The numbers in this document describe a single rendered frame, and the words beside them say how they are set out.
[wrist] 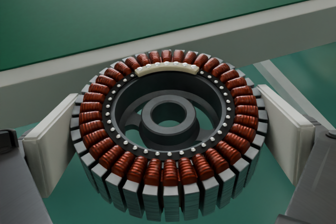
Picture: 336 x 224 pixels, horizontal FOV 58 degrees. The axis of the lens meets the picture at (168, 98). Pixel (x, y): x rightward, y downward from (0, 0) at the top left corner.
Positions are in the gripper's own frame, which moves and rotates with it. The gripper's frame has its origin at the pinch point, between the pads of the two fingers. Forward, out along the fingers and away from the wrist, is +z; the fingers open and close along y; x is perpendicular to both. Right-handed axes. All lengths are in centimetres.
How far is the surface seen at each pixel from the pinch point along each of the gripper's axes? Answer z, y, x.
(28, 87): 7.3, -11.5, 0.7
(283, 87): 80, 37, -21
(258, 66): 93, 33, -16
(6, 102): 7.2, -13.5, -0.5
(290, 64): 121, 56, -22
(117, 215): 61, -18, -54
